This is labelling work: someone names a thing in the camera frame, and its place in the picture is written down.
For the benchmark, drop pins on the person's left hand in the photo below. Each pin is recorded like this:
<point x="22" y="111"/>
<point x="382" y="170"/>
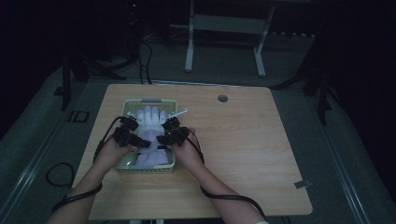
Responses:
<point x="112" y="155"/>

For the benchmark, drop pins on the white metal desk frame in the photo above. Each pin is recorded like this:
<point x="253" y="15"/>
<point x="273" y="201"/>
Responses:
<point x="224" y="24"/>

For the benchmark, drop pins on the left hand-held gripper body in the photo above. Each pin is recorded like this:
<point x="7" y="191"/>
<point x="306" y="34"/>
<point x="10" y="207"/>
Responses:
<point x="122" y="138"/>

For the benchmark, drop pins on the grey floor rail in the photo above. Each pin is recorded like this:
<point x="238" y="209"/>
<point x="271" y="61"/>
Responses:
<point x="345" y="180"/>
<point x="25" y="174"/>

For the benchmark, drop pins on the white and lilac glove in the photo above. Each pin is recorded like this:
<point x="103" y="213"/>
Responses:
<point x="151" y="124"/>

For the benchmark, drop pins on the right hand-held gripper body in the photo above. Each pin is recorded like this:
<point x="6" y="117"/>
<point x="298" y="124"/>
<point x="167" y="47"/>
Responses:
<point x="180" y="137"/>

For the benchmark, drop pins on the pale green plastic basket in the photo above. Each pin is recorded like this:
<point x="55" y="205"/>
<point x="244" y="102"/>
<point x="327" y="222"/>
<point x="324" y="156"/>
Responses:
<point x="149" y="170"/>

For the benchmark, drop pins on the black tripod stand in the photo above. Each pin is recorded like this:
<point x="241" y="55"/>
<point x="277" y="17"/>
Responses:
<point x="322" y="90"/>
<point x="66" y="81"/>

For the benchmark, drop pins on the dark tower with red light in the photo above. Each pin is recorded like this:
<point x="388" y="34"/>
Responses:
<point x="134" y="28"/>

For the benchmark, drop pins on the person's right hand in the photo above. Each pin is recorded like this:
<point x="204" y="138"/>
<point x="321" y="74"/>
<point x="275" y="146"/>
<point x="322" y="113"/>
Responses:
<point x="188" y="152"/>

